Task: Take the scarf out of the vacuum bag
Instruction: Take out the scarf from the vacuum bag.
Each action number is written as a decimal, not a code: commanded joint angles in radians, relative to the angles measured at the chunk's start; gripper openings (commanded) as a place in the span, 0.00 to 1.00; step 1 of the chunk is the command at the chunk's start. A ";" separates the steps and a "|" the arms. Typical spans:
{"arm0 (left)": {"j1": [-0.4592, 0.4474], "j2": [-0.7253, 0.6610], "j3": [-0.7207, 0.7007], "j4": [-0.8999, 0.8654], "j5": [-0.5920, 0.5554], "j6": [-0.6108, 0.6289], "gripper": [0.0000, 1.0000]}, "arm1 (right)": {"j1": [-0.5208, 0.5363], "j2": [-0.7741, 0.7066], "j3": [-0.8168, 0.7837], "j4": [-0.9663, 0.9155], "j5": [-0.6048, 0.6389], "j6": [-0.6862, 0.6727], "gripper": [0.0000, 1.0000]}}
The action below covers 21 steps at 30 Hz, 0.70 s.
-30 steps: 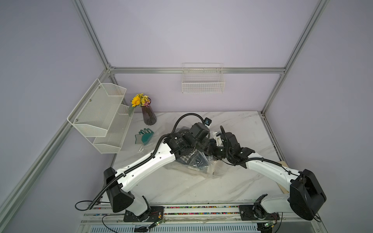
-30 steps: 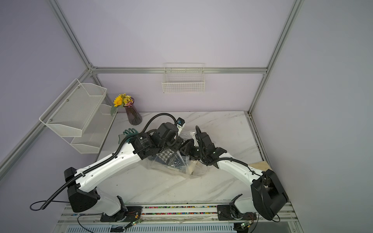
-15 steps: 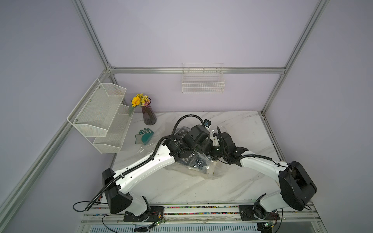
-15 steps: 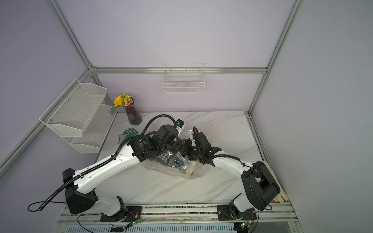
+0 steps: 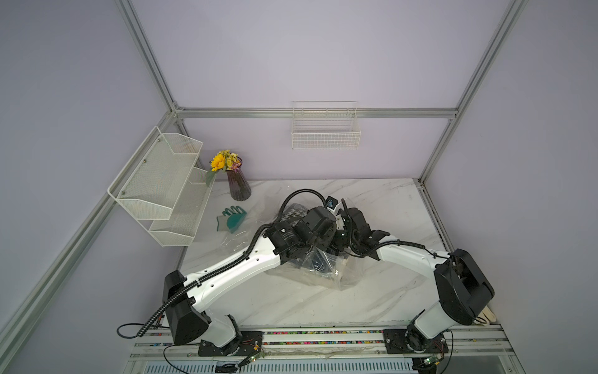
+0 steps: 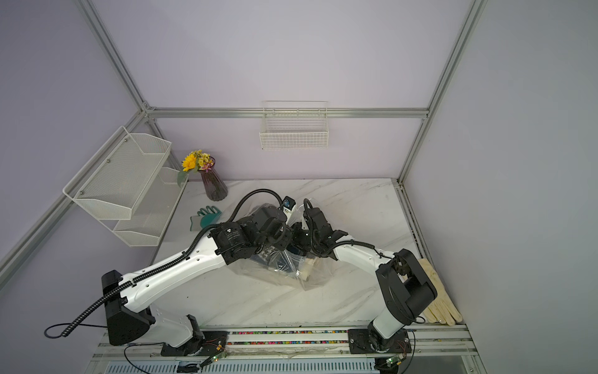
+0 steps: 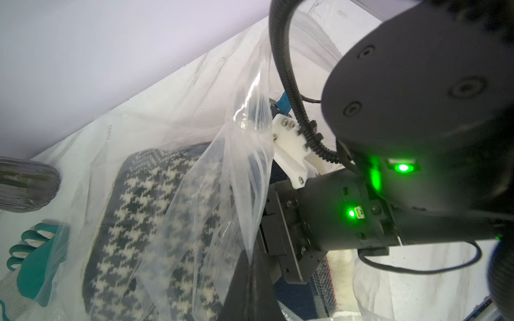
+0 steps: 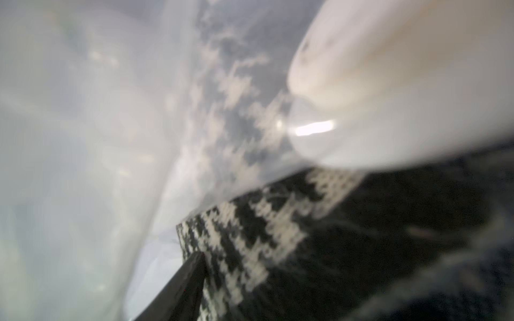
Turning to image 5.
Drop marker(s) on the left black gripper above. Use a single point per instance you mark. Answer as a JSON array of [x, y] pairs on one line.
[[326, 240]]

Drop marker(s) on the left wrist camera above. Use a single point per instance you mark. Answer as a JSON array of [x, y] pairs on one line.
[[331, 203]]

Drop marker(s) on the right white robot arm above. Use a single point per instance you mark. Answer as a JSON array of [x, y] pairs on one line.
[[462, 288]]

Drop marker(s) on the yellow flower bouquet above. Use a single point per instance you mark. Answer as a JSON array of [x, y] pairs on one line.
[[223, 161]]

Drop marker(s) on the aluminium front rail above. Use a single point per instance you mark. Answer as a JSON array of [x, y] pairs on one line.
[[343, 342]]

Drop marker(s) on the clear plastic vacuum bag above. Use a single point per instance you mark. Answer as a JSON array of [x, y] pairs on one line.
[[350, 269]]

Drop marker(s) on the green white work glove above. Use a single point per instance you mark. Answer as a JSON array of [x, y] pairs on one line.
[[231, 219]]

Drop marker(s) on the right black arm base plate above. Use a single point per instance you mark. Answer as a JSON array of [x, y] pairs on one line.
[[404, 341]]

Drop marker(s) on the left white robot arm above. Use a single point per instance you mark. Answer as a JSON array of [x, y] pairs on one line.
[[187, 298]]

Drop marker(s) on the navy plaid scarf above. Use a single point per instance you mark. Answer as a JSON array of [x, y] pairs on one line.
[[322, 263]]

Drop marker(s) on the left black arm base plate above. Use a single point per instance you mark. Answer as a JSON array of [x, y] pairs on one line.
[[229, 345]]

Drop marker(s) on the white two-tier mesh shelf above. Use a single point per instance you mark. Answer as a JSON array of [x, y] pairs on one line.
[[163, 188]]

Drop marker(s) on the white wire wall basket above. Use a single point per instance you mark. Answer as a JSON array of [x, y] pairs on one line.
[[325, 126]]

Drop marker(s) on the purple ribbed glass vase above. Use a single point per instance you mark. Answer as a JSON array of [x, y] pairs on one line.
[[240, 189]]

